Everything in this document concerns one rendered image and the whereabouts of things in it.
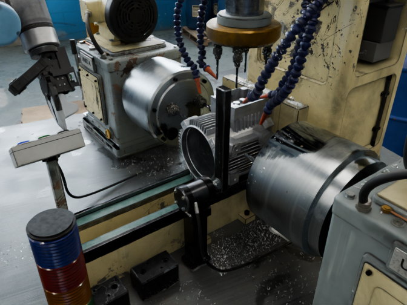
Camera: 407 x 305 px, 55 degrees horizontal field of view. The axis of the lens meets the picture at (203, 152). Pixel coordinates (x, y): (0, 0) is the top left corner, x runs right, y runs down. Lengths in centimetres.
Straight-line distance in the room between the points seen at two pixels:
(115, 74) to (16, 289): 69
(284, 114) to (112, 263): 56
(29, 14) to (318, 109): 78
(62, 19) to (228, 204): 555
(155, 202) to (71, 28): 552
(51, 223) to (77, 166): 93
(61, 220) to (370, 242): 46
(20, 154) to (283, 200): 62
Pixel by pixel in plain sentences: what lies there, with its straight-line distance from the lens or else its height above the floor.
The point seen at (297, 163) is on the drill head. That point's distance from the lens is 78.
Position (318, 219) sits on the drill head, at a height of 107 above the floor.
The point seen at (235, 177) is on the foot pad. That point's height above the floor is 98.
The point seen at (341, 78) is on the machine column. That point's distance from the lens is 105.
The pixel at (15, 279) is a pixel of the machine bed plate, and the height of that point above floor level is 80.
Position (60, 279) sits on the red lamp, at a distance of 56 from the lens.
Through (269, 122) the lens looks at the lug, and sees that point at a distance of 106.
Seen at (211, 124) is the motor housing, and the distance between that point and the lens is 99.
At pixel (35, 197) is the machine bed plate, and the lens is 134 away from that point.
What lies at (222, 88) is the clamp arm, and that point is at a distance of 81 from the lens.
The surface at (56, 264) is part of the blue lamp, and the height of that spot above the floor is 117.
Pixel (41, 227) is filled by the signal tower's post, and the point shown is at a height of 122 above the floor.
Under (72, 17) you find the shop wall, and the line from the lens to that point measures 643.
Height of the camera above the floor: 154
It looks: 31 degrees down
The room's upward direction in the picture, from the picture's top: straight up
